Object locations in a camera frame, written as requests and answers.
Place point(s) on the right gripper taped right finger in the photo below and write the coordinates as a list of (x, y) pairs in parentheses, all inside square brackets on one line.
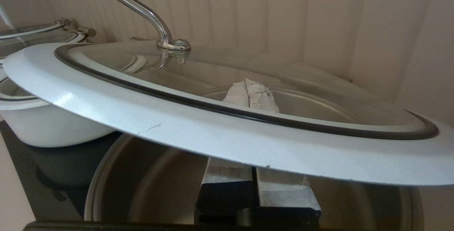
[(283, 195)]

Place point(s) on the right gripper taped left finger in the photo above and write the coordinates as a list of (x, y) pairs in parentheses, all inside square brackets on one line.
[(227, 188)]

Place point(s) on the white pot steel interior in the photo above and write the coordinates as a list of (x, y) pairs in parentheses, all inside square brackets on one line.
[(53, 128), (159, 188)]

